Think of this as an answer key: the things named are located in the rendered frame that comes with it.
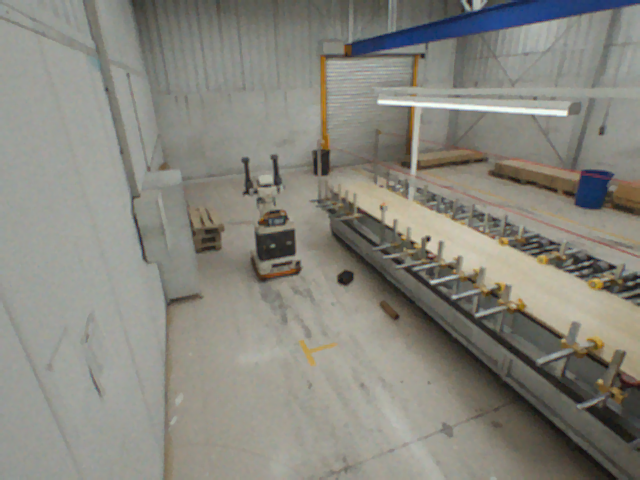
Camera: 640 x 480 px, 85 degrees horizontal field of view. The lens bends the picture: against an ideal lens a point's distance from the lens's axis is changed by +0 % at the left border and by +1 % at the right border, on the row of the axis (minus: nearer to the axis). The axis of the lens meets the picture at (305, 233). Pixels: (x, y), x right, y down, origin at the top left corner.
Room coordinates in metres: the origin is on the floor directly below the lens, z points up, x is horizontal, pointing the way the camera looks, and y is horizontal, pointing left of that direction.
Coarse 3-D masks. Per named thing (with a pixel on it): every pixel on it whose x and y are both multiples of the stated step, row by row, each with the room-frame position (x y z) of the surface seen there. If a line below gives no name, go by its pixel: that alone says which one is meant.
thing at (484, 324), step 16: (352, 224) 4.60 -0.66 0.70; (368, 240) 4.13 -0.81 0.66; (416, 272) 3.18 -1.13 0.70; (432, 288) 2.93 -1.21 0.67; (448, 304) 2.71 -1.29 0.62; (464, 304) 2.60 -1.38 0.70; (480, 320) 2.36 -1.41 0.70; (496, 336) 2.20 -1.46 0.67; (512, 352) 2.05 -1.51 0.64; (528, 352) 1.98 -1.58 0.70; (544, 368) 1.82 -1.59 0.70; (560, 384) 1.70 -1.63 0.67; (576, 384) 1.68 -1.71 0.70; (576, 400) 1.60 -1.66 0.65; (608, 416) 1.44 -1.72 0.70; (624, 432) 1.35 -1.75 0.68
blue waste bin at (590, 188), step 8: (584, 176) 6.80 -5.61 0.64; (592, 176) 6.67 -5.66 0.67; (608, 176) 6.57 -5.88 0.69; (584, 184) 6.77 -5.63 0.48; (592, 184) 6.66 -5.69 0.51; (600, 184) 6.59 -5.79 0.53; (608, 184) 6.57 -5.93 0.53; (576, 192) 6.96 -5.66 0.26; (584, 192) 6.74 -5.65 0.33; (592, 192) 6.64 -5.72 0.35; (600, 192) 6.59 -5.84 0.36; (576, 200) 6.87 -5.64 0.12; (584, 200) 6.71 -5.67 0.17; (592, 200) 6.63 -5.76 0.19; (600, 200) 6.60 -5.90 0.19; (584, 208) 6.69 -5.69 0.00; (592, 208) 6.62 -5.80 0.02; (600, 208) 6.65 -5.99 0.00
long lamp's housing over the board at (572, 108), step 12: (384, 96) 4.57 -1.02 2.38; (396, 96) 4.29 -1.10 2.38; (408, 96) 4.08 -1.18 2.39; (420, 96) 3.96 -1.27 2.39; (516, 108) 2.74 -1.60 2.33; (528, 108) 2.64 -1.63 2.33; (540, 108) 2.56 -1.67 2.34; (552, 108) 2.48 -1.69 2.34; (564, 108) 2.40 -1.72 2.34; (576, 108) 2.40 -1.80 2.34
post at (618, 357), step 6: (618, 348) 1.54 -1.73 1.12; (618, 354) 1.51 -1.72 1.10; (624, 354) 1.51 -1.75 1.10; (612, 360) 1.53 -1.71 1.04; (618, 360) 1.50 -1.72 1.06; (612, 366) 1.52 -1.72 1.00; (618, 366) 1.50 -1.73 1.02; (612, 372) 1.51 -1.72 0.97; (618, 372) 1.51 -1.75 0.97; (606, 378) 1.52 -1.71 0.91; (612, 378) 1.50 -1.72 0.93; (606, 384) 1.51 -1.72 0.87; (612, 384) 1.50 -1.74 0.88; (600, 402) 1.51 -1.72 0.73; (606, 402) 1.51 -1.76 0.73
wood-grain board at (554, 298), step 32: (352, 192) 5.50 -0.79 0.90; (384, 192) 5.42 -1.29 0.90; (416, 224) 4.02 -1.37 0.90; (448, 224) 3.98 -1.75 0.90; (448, 256) 3.14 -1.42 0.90; (480, 256) 3.11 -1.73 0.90; (512, 256) 3.08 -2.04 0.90; (512, 288) 2.51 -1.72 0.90; (544, 288) 2.49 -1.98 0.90; (576, 288) 2.47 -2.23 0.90; (544, 320) 2.08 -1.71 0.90; (608, 320) 2.05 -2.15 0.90; (608, 352) 1.74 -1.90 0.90
